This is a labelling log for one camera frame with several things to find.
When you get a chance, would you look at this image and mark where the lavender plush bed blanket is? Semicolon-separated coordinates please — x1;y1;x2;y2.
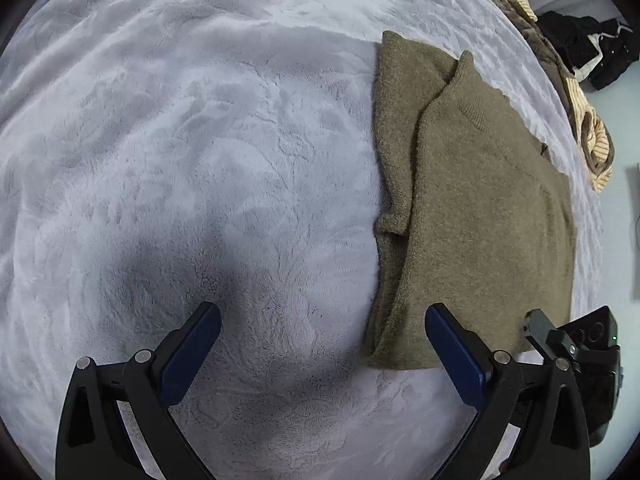
1;0;602;479

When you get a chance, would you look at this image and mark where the olive knit sweater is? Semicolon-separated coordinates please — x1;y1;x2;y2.
363;31;577;370

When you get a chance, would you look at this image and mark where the brown striped garment pile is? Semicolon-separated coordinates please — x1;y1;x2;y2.
490;0;615;193

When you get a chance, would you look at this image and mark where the black white garment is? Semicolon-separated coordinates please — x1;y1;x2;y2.
537;11;639;90

